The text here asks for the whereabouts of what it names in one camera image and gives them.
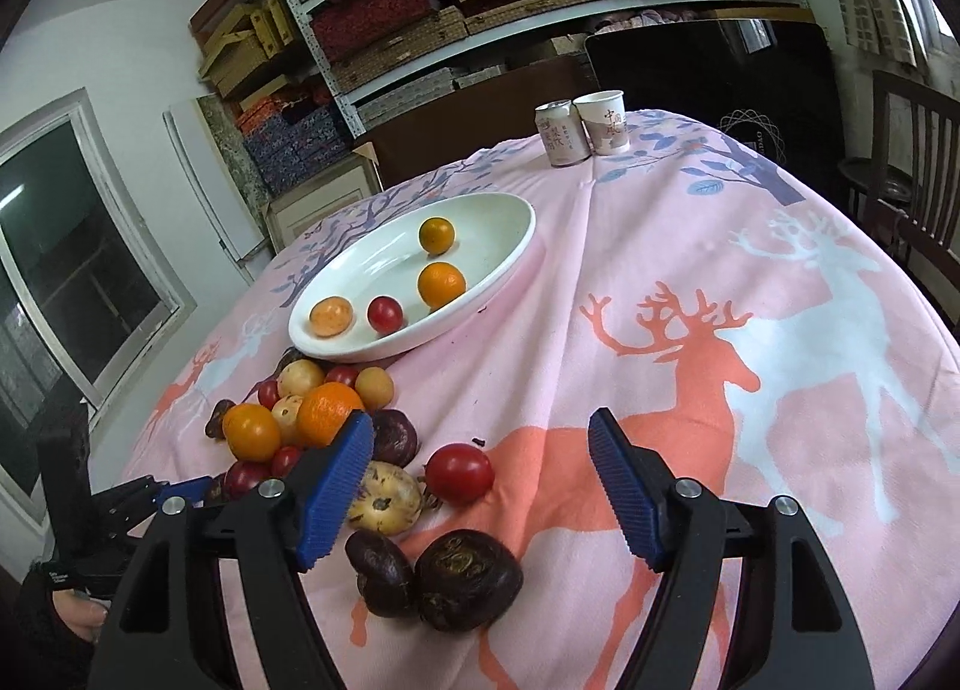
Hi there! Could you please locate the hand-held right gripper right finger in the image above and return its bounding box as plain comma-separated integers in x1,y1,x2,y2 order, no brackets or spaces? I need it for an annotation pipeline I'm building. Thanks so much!
587,407,875,690

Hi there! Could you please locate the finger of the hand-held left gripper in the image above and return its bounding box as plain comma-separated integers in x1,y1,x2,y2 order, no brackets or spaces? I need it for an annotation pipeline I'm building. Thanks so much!
94,476,218,535

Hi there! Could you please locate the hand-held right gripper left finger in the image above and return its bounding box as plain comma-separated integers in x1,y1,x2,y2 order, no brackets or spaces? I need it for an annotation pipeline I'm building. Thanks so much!
88,411,374,690

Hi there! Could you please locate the large orange mandarin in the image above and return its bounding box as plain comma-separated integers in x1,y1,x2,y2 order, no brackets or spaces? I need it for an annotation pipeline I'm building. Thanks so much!
296,382,367,449

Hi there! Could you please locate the round orange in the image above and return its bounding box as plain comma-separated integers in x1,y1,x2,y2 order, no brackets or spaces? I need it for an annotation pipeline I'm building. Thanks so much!
417,261,467,311
222,403,283,462

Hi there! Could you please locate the dark purple mangosteen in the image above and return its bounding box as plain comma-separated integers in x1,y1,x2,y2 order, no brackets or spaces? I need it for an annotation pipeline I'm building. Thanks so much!
415,529,524,633
344,531,418,620

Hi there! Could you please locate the white oval plate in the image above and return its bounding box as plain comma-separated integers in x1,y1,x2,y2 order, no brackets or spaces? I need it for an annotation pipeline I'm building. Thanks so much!
289,193,536,362

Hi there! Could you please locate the person's left hand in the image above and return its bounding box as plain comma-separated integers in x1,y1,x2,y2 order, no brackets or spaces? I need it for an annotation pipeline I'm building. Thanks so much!
51,594,110,644

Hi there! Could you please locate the pale yellow stemmed melon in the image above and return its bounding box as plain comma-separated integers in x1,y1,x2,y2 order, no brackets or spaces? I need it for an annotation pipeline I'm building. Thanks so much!
346,461,425,537

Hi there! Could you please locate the small brown kiwi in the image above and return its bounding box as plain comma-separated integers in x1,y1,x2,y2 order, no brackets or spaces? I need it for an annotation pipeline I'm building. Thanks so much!
354,367,394,410

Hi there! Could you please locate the pink deer printed tablecloth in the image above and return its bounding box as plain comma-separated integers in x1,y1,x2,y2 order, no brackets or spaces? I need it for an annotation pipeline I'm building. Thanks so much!
120,109,960,690

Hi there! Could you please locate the orange-yellow loquat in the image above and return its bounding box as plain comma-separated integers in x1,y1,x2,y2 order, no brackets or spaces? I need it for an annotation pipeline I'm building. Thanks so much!
309,295,354,338

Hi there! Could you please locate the white framed window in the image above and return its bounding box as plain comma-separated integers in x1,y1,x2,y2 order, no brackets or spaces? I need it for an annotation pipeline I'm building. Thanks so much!
0,90,196,436

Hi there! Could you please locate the small orange kumquat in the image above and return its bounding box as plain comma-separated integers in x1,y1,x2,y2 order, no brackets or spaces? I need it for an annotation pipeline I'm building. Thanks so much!
418,217,456,256

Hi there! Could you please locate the beige framed box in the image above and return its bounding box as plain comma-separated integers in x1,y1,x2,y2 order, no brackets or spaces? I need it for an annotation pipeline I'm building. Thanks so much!
259,142,383,252

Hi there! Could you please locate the white flat board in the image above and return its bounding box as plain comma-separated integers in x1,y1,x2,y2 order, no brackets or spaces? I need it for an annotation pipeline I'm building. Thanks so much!
165,94,271,263

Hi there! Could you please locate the marbled stone slab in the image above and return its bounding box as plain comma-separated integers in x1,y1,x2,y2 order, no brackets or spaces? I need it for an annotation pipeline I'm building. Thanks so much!
199,94,271,211

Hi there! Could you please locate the stack of blue patterned boxes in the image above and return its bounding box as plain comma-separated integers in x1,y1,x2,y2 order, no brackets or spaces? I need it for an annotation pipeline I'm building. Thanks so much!
240,97,353,196

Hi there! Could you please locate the white drink can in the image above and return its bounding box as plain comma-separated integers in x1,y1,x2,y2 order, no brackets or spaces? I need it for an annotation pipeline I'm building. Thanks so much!
535,101,591,168

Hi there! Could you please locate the printed paper cup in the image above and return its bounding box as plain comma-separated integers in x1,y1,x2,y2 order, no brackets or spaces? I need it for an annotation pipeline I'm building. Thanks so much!
574,90,631,157

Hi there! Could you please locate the brown wooden board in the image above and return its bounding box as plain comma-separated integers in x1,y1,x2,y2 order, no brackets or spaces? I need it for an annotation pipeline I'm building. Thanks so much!
371,56,601,188

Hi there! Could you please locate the white metal shelf rack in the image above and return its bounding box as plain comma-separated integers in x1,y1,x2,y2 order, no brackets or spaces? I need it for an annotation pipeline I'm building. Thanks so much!
266,0,818,136

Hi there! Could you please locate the dark wooden chair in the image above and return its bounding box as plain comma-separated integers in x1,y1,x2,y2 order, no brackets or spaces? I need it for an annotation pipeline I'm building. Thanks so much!
847,69,960,301

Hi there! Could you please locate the stack of yellow wooden boxes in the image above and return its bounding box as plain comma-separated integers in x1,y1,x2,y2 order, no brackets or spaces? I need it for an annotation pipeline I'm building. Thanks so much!
196,0,297,98

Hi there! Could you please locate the stack of flat woven boxes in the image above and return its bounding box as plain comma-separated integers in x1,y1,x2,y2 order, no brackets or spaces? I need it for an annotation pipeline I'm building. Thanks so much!
277,0,796,95

